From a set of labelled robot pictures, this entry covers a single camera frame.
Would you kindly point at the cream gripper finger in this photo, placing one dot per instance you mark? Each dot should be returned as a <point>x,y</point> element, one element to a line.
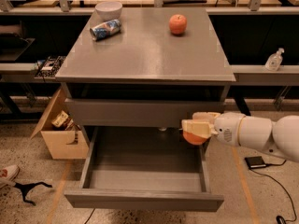
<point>198,128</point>
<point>206,116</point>

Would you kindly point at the clear hand sanitizer bottle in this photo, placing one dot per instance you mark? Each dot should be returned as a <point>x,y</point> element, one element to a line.
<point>274,61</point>

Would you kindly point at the snack package in box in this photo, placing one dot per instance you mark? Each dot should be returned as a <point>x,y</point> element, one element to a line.
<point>62,122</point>

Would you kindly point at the red apple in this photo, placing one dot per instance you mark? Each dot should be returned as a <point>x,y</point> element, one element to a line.
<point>177,24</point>

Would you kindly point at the black floor bracket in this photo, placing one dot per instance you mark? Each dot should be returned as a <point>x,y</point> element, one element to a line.
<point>25,188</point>

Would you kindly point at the black foot pedal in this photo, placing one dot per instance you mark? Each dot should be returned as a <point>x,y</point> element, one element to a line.
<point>255,162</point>

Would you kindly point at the grey drawer cabinet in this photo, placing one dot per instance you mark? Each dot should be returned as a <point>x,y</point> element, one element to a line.
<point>145,61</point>

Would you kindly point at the blue crushed soda can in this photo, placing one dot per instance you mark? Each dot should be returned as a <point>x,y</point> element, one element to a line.
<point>105,29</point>

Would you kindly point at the white bowl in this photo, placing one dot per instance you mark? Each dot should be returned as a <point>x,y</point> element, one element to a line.
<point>110,10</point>

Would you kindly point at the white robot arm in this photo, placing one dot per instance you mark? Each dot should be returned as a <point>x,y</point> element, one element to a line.
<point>277,138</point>

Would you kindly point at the patterned black white box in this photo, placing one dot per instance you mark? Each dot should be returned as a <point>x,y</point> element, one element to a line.
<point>49,67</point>

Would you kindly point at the closed grey top drawer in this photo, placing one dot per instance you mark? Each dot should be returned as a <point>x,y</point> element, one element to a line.
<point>132,113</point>

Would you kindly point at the white sneaker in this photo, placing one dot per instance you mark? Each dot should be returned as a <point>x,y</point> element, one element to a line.
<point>9,172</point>

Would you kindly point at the orange fruit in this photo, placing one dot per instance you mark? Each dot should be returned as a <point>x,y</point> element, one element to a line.
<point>193,139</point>

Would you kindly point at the open grey middle drawer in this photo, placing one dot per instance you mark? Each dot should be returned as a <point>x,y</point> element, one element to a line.
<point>144,169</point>

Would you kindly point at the wooden plywood box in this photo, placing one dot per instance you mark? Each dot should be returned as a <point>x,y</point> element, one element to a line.
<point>61,143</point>

